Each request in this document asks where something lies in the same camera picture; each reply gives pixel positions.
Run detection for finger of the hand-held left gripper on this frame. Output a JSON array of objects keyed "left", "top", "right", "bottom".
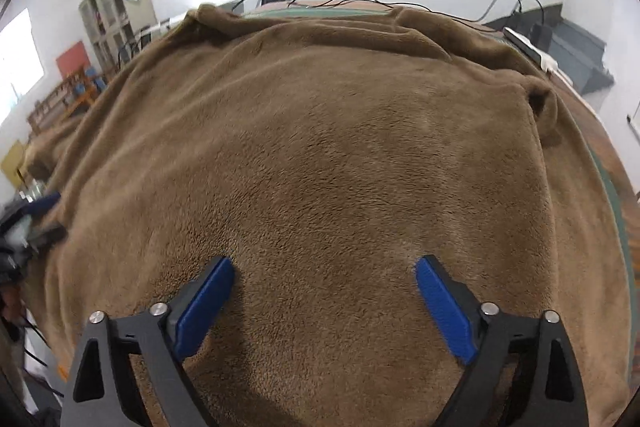
[
  {"left": 22, "top": 192, "right": 62, "bottom": 220},
  {"left": 27, "top": 226, "right": 68, "bottom": 250}
]

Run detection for wooden bench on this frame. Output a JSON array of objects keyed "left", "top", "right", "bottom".
[{"left": 27, "top": 67, "right": 101, "bottom": 140}]

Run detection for red board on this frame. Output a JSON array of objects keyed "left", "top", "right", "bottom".
[{"left": 56, "top": 40, "right": 91, "bottom": 80}]

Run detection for white power strip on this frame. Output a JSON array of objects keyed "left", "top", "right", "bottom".
[{"left": 502, "top": 27, "right": 557, "bottom": 70}]

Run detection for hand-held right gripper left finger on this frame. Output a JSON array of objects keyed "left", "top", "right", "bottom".
[{"left": 60, "top": 256, "right": 236, "bottom": 427}]

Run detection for green table mat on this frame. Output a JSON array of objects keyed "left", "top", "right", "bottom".
[{"left": 240, "top": 2, "right": 638, "bottom": 323}]

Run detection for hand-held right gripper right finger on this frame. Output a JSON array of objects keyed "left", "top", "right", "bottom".
[{"left": 416, "top": 254, "right": 591, "bottom": 427}]

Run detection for black charger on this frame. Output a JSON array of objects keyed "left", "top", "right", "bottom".
[{"left": 530, "top": 23, "right": 553, "bottom": 52}]

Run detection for window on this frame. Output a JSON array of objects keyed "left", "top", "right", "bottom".
[{"left": 0, "top": 9, "right": 45, "bottom": 122}]

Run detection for grey steps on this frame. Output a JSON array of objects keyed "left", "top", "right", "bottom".
[{"left": 530, "top": 1, "right": 615, "bottom": 96}]

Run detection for brown fleece garment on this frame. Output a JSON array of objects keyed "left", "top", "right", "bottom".
[{"left": 25, "top": 3, "right": 631, "bottom": 427}]

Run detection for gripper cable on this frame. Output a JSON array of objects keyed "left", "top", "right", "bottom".
[{"left": 17, "top": 314, "right": 66, "bottom": 400}]

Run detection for grey glass-door cabinet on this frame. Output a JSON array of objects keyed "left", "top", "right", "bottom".
[{"left": 79, "top": 0, "right": 157, "bottom": 75}]

